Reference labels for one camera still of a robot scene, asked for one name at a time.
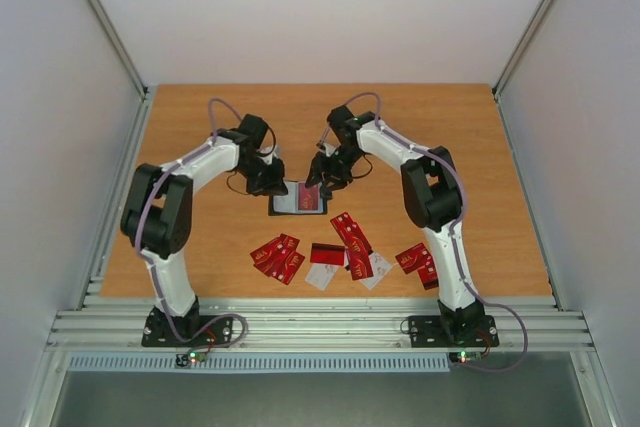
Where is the red card upper centre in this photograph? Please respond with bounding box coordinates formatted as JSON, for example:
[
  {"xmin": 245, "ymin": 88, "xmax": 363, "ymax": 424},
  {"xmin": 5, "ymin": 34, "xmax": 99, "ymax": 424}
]
[{"xmin": 330, "ymin": 212, "xmax": 373, "ymax": 255}]

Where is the white card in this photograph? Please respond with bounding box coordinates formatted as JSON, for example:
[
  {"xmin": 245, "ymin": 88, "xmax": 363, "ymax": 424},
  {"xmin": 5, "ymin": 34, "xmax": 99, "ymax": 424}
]
[
  {"xmin": 305, "ymin": 263, "xmax": 339, "ymax": 291},
  {"xmin": 361, "ymin": 252, "xmax": 393, "ymax": 291}
]

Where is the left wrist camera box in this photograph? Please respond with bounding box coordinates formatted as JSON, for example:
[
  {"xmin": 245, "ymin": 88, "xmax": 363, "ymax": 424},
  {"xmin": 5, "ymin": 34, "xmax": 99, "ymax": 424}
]
[{"xmin": 260, "ymin": 145, "xmax": 280, "ymax": 165}]

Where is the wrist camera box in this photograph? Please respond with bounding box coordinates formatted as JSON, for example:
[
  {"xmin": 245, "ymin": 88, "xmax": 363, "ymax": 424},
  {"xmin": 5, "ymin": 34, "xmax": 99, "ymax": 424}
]
[
  {"xmin": 317, "ymin": 140, "xmax": 335, "ymax": 156},
  {"xmin": 260, "ymin": 145, "xmax": 280, "ymax": 165}
]

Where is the red VIP card far right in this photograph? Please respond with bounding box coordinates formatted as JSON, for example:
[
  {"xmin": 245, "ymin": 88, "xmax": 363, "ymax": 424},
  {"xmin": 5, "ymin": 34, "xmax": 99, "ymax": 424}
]
[{"xmin": 417, "ymin": 255, "xmax": 438, "ymax": 284}]

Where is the red card magnetic stripe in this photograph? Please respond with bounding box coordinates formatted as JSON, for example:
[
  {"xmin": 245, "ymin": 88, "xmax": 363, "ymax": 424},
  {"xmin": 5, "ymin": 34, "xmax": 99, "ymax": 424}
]
[{"xmin": 310, "ymin": 243, "xmax": 346, "ymax": 267}]

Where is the left small circuit board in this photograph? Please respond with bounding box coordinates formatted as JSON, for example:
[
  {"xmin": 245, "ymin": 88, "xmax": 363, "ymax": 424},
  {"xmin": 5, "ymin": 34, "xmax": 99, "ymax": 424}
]
[{"xmin": 175, "ymin": 352, "xmax": 208, "ymax": 368}]

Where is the red card under left pile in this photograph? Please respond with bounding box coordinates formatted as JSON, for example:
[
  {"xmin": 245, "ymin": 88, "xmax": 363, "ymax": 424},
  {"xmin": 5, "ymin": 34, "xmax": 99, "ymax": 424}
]
[{"xmin": 278, "ymin": 233, "xmax": 299, "ymax": 251}]

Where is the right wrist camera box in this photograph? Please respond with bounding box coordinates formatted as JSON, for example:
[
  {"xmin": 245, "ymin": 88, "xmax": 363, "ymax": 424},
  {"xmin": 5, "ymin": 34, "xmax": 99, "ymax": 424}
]
[{"xmin": 317, "ymin": 140, "xmax": 335, "ymax": 156}]

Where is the small circuit board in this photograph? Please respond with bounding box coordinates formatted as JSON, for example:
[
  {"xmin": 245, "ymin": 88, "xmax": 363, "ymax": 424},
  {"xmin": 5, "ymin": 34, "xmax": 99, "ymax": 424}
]
[
  {"xmin": 175, "ymin": 352, "xmax": 208, "ymax": 368},
  {"xmin": 449, "ymin": 350, "xmax": 486, "ymax": 364}
]

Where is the left aluminium frame post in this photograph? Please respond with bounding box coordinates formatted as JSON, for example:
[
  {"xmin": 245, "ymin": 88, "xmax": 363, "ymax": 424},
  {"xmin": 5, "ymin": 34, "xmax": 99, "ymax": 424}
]
[{"xmin": 55, "ymin": 0, "xmax": 151, "ymax": 98}]

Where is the right aluminium frame post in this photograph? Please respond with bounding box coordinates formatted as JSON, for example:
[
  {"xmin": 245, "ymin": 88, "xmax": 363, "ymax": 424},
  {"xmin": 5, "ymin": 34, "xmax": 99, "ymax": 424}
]
[{"xmin": 492, "ymin": 0, "xmax": 589, "ymax": 98}]

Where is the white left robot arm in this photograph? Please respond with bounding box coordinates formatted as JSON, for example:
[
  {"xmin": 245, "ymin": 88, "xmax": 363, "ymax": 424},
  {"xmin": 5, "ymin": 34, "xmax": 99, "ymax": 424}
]
[{"xmin": 120, "ymin": 114, "xmax": 288, "ymax": 345}]

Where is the right small circuit board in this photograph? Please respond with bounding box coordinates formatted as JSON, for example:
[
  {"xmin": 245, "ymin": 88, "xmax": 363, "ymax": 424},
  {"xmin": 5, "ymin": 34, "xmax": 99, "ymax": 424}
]
[{"xmin": 449, "ymin": 350, "xmax": 486, "ymax": 364}]

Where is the red VIP card centre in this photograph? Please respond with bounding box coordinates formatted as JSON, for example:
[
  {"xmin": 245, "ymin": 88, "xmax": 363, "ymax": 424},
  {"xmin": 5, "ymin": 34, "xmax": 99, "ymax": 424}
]
[{"xmin": 346, "ymin": 246, "xmax": 374, "ymax": 281}]

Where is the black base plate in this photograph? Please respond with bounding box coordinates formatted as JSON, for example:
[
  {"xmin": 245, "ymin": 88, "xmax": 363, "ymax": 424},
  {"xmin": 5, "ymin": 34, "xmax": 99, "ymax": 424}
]
[
  {"xmin": 401, "ymin": 315, "xmax": 500, "ymax": 348},
  {"xmin": 141, "ymin": 315, "xmax": 234, "ymax": 348}
]

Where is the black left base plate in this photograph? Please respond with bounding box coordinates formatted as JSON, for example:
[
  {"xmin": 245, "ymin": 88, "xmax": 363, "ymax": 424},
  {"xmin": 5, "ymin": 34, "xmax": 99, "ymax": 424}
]
[{"xmin": 141, "ymin": 315, "xmax": 234, "ymax": 348}]

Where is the black leather card holder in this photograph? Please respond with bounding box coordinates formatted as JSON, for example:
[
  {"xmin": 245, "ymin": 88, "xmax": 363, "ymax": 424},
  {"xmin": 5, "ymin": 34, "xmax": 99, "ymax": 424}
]
[{"xmin": 268, "ymin": 180, "xmax": 328, "ymax": 216}]

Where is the red VIP card far left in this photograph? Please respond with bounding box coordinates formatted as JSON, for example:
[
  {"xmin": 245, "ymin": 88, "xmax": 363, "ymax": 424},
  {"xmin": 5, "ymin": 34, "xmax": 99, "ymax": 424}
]
[{"xmin": 250, "ymin": 237, "xmax": 284, "ymax": 275}]

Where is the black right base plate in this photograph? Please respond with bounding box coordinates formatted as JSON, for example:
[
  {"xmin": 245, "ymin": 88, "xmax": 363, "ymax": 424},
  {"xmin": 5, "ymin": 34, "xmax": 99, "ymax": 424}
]
[{"xmin": 401, "ymin": 315, "xmax": 500, "ymax": 348}]

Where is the red striped card far right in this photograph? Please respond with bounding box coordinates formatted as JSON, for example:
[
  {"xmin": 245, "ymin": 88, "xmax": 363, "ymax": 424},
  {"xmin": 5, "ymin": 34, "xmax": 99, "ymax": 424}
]
[{"xmin": 423, "ymin": 279, "xmax": 439, "ymax": 290}]

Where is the red VIP card left front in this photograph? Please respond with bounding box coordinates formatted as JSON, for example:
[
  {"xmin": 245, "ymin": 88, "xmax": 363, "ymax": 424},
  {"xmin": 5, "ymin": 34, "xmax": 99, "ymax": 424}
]
[{"xmin": 267, "ymin": 250, "xmax": 305, "ymax": 285}]

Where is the aluminium rail base front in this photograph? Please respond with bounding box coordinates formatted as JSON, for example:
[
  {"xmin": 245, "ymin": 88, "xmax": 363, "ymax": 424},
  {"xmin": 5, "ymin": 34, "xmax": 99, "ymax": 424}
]
[{"xmin": 47, "ymin": 296, "xmax": 595, "ymax": 352}]

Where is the white card right centre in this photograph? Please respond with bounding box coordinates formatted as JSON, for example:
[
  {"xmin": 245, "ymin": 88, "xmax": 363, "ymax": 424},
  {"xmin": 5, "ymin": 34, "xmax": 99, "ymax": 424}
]
[{"xmin": 361, "ymin": 252, "xmax": 393, "ymax": 291}]

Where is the aluminium frame post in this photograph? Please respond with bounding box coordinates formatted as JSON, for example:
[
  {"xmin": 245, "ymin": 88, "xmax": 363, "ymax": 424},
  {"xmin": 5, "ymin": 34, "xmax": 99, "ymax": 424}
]
[
  {"xmin": 55, "ymin": 0, "xmax": 151, "ymax": 98},
  {"xmin": 492, "ymin": 0, "xmax": 589, "ymax": 98}
]

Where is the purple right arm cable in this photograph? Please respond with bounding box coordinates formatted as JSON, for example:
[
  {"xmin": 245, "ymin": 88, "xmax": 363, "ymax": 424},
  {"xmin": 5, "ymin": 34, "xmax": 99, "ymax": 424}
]
[{"xmin": 319, "ymin": 92, "xmax": 529, "ymax": 373}]

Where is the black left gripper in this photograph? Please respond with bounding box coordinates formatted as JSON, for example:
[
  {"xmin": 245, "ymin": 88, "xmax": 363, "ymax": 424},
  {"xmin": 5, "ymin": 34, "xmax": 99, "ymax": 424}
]
[{"xmin": 237, "ymin": 155, "xmax": 289, "ymax": 195}]

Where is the grey slotted cable duct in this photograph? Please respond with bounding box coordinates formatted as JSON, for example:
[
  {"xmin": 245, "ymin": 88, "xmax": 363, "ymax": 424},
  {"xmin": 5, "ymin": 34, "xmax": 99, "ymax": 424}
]
[{"xmin": 68, "ymin": 352, "xmax": 450, "ymax": 374}]

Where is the red vip card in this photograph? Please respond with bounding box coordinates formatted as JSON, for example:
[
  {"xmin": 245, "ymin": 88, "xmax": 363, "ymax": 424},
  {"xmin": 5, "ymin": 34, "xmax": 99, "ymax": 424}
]
[
  {"xmin": 346, "ymin": 246, "xmax": 374, "ymax": 281},
  {"xmin": 267, "ymin": 250, "xmax": 305, "ymax": 285},
  {"xmin": 250, "ymin": 237, "xmax": 284, "ymax": 275},
  {"xmin": 297, "ymin": 182, "xmax": 321, "ymax": 213},
  {"xmin": 417, "ymin": 255, "xmax": 438, "ymax": 284},
  {"xmin": 395, "ymin": 243, "xmax": 432, "ymax": 274}
]

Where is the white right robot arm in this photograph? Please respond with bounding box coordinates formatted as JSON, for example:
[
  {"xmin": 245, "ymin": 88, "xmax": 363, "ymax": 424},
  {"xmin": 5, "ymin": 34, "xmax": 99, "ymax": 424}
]
[{"xmin": 306, "ymin": 105, "xmax": 484, "ymax": 344}]

